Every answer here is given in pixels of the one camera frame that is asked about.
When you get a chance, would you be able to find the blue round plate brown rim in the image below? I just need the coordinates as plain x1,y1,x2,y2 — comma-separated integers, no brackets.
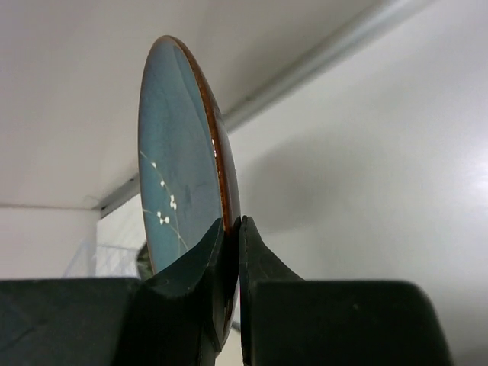
138,35,240,274

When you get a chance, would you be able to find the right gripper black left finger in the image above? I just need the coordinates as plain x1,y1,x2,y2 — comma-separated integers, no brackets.
129,219,225,365

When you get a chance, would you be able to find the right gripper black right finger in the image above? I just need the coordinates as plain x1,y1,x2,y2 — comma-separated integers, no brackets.
239,217,453,365

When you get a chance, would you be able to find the clear plastic dish rack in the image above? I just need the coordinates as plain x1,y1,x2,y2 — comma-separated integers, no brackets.
64,197,148,281

